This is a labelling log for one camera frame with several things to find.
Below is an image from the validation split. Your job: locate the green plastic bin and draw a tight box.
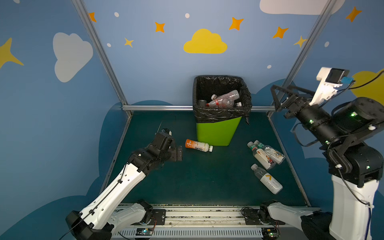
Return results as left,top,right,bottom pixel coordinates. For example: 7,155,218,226
197,117,242,146

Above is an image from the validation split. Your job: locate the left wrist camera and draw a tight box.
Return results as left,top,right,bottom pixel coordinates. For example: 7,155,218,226
161,128,172,136

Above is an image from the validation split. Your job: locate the clear bottle red label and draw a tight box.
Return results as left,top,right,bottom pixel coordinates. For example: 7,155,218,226
206,98,235,108

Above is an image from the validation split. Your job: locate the aluminium right frame post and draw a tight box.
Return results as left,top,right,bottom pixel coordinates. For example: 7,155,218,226
266,0,340,118

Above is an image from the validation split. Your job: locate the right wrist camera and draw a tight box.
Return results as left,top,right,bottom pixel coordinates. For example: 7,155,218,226
309,67,354,106

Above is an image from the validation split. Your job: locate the aluminium left frame post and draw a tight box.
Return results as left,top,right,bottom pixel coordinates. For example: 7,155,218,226
72,0,128,107

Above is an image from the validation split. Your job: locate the white bottle pink label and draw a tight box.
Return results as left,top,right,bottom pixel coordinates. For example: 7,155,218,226
247,142,276,170

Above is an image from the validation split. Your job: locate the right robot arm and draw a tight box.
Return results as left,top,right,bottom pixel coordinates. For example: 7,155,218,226
271,85,384,240

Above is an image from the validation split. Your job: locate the black bin liner bag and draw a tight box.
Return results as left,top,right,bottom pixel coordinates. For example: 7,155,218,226
193,75,252,123

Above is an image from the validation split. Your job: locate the clear bottle green neck band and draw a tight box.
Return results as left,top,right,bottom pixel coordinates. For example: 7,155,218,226
251,164,283,195

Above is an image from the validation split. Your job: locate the aluminium back frame rail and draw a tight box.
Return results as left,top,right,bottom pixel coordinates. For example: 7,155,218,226
122,105,275,113

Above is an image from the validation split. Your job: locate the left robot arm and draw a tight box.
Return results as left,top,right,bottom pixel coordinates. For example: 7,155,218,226
66,129,183,240

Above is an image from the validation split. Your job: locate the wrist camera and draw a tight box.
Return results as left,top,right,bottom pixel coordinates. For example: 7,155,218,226
161,128,172,136
309,67,354,106

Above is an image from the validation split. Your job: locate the orange juice bottle back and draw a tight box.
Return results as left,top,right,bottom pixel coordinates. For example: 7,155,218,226
185,139,213,152

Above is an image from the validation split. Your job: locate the aluminium frame post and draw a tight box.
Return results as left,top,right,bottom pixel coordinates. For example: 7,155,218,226
72,0,128,107
266,0,340,118

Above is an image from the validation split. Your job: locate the clear bottle colourful label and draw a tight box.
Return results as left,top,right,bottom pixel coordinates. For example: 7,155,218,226
254,140,285,165

